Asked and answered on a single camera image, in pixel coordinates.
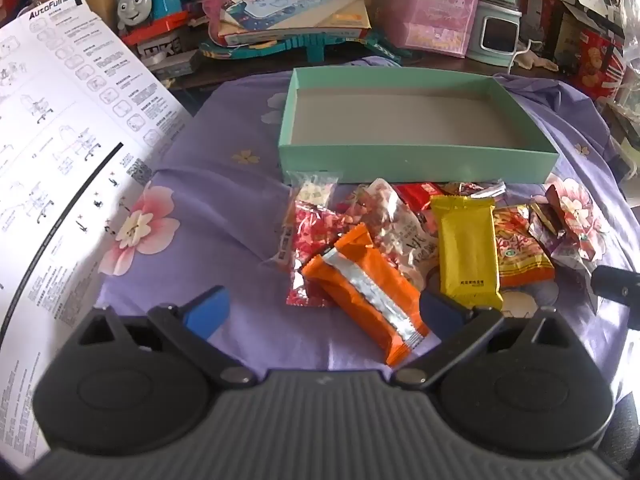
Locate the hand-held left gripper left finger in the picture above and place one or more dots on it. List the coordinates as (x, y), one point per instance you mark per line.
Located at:
(207, 310)

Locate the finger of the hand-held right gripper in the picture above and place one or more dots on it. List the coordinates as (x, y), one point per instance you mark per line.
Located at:
(617, 285)

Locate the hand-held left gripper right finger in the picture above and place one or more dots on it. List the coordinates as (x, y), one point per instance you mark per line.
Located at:
(442, 315)

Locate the silver purple foil packet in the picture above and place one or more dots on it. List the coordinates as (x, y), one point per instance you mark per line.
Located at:
(570, 252)

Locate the yellow snack packet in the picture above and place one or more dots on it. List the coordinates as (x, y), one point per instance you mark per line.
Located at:
(467, 250)

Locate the orange snack bar packet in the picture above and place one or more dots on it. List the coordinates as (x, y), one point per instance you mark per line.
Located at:
(360, 290)

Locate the brown nut snack bag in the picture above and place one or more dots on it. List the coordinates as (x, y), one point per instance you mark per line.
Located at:
(400, 230)

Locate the orange stand-up snack pouch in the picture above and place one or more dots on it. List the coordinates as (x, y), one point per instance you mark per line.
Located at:
(562, 205)

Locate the brown gold chocolate packet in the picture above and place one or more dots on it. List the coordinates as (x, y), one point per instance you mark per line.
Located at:
(545, 220)

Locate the orange red chips bag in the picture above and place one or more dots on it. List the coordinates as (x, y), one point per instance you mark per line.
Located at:
(517, 250)

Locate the dark red snack packet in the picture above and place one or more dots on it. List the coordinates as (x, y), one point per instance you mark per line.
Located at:
(420, 195)

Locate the red silver foil wrapper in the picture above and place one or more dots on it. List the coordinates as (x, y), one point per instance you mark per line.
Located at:
(475, 190)

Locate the long clear red-patterned packet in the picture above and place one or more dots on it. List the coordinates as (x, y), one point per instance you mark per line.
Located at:
(315, 230)

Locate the teal cardboard box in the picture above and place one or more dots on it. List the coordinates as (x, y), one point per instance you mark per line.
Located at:
(415, 165)

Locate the purple floral blanket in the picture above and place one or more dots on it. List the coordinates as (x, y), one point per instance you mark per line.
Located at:
(225, 240)

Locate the white instruction sheet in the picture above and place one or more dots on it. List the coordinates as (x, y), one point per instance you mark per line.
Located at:
(60, 160)

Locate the red cookie tin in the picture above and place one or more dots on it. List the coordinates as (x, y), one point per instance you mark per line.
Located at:
(597, 62)

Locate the beige cloth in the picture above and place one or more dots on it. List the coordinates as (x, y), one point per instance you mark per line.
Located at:
(537, 60)

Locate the black white-lettered box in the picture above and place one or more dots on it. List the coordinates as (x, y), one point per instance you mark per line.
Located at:
(165, 52)

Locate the mint green appliance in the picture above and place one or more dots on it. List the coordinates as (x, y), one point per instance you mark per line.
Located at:
(495, 35)

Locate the open cardboard box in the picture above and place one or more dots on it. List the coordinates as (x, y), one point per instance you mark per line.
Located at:
(550, 5)

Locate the pink gift bag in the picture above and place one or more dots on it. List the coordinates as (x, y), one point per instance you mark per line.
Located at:
(430, 5)

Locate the blue toy train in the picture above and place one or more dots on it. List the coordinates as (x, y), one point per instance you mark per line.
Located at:
(150, 0)

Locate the play mat picture box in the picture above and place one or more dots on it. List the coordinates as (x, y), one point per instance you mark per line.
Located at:
(290, 0)

